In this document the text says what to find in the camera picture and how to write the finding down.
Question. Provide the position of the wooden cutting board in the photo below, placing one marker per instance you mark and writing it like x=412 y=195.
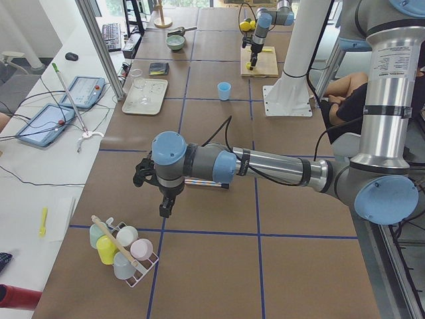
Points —
x=266 y=65

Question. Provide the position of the green bowl of ice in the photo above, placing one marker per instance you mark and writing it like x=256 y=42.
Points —
x=175 y=42

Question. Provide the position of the blue teach pendant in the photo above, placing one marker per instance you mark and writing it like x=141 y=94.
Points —
x=46 y=125
x=86 y=91

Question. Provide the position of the wooden stick on rack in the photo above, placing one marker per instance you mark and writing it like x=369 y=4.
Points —
x=105 y=230

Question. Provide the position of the small yellow spoon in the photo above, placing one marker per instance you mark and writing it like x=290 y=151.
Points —
x=42 y=228

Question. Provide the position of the blue teach pendant near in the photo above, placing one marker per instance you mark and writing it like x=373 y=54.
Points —
x=46 y=125

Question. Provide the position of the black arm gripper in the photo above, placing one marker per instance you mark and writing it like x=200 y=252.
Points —
x=255 y=48

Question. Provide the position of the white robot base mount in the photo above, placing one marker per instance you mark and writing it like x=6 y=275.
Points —
x=289 y=96

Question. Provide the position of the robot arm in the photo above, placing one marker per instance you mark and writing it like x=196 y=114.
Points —
x=374 y=183
x=264 y=20

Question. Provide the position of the white wire cup rack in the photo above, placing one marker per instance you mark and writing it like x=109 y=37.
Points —
x=141 y=250

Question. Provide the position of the blue teach pendant far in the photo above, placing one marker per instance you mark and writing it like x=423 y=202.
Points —
x=86 y=91

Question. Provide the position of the black keyboard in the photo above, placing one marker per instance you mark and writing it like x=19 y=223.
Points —
x=111 y=34

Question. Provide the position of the clear wine glass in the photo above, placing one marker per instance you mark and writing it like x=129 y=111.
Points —
x=139 y=82

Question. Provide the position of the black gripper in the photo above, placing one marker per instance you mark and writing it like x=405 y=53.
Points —
x=170 y=190

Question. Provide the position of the seated person black shirt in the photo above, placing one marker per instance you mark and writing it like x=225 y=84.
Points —
x=346 y=97

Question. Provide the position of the cream bear serving tray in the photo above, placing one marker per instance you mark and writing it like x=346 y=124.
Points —
x=155 y=89

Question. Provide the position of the grey folded cloth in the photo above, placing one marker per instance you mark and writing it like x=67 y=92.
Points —
x=158 y=68

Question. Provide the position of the black computer mouse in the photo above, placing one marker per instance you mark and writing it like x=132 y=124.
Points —
x=71 y=56

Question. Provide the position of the whole yellow lemon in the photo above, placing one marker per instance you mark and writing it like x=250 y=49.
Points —
x=247 y=25

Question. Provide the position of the steel ice scoop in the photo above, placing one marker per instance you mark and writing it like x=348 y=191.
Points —
x=180 y=31

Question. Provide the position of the light blue plastic cup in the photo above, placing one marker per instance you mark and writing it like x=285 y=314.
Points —
x=224 y=90

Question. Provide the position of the wooden cup tree stand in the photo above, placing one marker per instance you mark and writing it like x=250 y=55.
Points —
x=162 y=21

